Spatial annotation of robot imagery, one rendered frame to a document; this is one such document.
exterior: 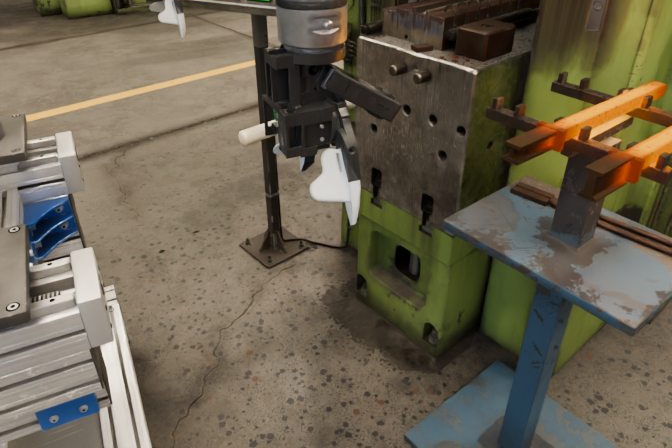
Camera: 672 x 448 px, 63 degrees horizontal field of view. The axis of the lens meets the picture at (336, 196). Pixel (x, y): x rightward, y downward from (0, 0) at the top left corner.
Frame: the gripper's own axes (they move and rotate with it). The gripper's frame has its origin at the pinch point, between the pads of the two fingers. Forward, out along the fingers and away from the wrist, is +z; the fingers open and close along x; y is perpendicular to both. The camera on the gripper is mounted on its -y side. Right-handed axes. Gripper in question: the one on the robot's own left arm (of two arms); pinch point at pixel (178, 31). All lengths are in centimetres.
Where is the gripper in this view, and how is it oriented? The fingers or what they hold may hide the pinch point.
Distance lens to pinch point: 151.3
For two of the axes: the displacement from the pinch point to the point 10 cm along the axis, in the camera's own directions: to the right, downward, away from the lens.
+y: -9.0, 2.3, -3.8
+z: 0.0, 8.5, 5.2
